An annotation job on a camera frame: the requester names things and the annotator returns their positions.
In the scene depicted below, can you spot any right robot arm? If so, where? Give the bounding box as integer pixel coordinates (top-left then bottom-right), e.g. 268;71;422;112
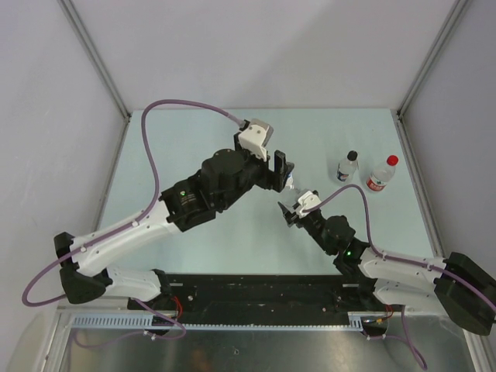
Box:
280;205;495;336

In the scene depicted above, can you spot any tall clear bottle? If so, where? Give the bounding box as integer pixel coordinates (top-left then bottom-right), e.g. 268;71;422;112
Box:
280;185;301;208

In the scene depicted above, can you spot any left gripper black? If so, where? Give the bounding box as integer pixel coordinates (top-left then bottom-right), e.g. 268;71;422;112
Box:
219;133;294;211

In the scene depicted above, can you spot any right aluminium corner post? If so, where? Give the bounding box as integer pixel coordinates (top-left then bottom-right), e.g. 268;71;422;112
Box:
394;0;472;117

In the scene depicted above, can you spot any red bottle cap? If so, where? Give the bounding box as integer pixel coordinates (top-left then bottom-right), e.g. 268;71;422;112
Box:
387;155;399;167

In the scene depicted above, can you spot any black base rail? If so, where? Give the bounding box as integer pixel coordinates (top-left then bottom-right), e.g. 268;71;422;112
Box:
147;274;387;322

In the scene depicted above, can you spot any clear bottle red label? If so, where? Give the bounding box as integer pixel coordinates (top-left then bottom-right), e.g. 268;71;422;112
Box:
366;160;397;192

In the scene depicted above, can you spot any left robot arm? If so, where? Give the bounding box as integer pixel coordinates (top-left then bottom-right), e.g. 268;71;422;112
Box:
54;143;295;310

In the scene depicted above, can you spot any black bottle cap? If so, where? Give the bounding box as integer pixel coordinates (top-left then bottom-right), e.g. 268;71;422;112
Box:
346;150;358;161

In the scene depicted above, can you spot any aluminium corner post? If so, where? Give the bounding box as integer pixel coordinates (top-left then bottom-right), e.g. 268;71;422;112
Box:
394;0;472;117
57;0;132;119

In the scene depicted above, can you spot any slotted cable duct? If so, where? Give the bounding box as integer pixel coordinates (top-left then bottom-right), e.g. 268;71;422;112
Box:
71;312;388;331

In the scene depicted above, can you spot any left aluminium corner post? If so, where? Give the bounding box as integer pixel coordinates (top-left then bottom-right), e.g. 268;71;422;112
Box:
57;0;132;119

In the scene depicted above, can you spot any short clear bottle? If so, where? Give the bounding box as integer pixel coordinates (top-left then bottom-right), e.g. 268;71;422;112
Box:
336;155;359;183

